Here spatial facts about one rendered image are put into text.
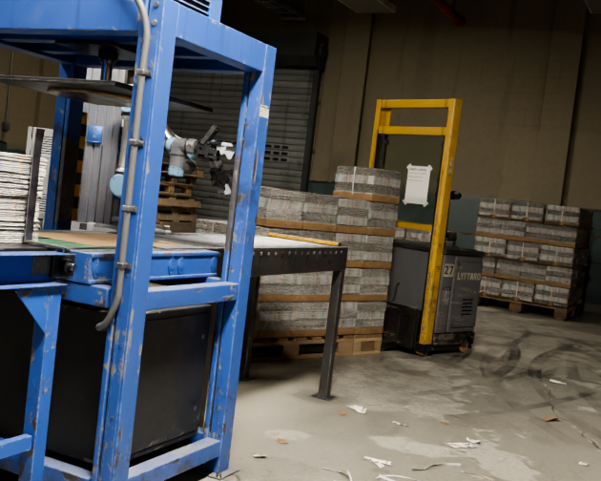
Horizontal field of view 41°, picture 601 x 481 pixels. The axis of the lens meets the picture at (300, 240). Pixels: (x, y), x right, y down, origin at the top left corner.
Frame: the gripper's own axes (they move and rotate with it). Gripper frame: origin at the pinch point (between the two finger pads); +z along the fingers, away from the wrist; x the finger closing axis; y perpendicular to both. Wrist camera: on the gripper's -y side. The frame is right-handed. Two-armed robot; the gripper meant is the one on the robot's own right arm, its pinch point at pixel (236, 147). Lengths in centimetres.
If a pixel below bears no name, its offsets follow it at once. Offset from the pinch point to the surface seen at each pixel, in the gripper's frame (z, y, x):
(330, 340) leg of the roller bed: 50, 86, -53
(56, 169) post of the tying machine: -45, 32, 77
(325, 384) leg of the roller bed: 50, 109, -56
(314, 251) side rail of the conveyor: 44, 44, -11
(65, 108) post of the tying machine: -44, 7, 81
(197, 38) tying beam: 36, -4, 141
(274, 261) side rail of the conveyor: 37, 53, 27
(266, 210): -11, 18, -96
